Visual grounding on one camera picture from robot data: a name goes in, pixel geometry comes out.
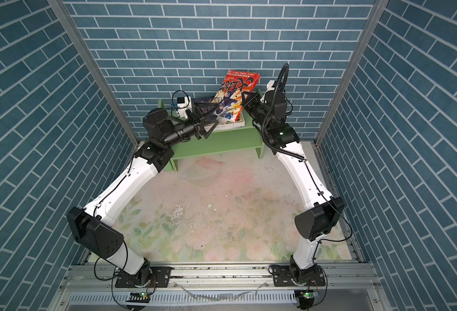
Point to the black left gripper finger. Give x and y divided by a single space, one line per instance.
196 116
204 129

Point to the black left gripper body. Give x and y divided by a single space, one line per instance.
181 131

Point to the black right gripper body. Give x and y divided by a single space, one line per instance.
259 119

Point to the red manga comic book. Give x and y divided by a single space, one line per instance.
228 99

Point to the purple book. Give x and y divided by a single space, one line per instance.
206 105

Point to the white book brown stripes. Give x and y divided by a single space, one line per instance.
232 125

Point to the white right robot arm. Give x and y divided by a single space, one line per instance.
322 211

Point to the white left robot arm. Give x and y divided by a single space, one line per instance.
92 225

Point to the green shelf rack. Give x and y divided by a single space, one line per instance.
242 138

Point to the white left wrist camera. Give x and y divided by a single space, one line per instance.
183 105

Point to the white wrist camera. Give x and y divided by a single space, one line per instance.
270 86
183 105

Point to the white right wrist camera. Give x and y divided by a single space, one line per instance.
270 86

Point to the metal corner frame post right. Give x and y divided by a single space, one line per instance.
366 35

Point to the metal corner frame post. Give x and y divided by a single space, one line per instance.
66 21
366 35

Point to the metal corner frame post left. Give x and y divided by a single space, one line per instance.
66 21

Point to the metal base rail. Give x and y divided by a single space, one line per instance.
346 285

